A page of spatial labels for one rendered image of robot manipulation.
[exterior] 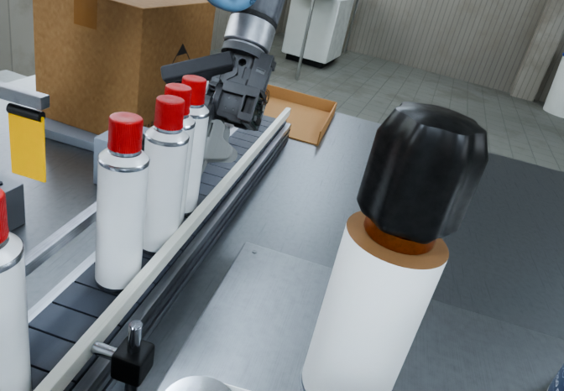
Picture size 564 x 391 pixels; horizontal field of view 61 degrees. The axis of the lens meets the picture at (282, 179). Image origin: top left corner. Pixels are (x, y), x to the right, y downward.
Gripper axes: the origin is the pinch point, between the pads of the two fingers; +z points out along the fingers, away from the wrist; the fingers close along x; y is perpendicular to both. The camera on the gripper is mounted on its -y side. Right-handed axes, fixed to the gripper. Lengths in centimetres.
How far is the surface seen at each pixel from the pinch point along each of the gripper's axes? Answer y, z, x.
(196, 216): 4.8, 6.7, -7.8
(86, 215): -3.2, 9.2, -21.5
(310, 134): 10, -19, 53
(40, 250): -3.2, 12.9, -28.0
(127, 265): 2.4, 13.3, -20.0
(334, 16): -44, -231, 461
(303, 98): 3, -33, 73
